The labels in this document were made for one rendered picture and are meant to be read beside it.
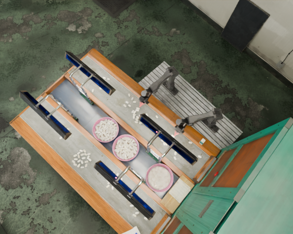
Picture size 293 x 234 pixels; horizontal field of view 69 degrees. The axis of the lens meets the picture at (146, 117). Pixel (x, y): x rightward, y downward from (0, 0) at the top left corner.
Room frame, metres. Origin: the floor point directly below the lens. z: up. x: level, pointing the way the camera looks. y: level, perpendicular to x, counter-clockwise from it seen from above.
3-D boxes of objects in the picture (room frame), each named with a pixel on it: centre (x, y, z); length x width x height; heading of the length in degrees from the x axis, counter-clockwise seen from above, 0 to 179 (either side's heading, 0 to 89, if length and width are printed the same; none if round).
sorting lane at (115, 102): (0.72, 0.11, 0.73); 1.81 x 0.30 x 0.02; 50
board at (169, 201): (-0.07, -0.31, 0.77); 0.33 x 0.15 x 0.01; 140
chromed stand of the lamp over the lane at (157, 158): (0.33, -0.13, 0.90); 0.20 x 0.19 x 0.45; 50
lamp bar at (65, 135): (0.58, 0.92, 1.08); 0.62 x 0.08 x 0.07; 50
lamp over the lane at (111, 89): (1.01, 0.56, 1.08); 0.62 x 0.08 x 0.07; 50
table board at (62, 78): (1.04, 1.03, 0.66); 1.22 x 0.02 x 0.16; 140
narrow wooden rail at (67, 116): (0.33, 0.43, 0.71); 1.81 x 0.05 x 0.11; 50
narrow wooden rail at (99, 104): (0.58, 0.22, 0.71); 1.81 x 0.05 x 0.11; 50
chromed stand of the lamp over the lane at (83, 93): (0.95, 0.61, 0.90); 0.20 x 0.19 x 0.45; 50
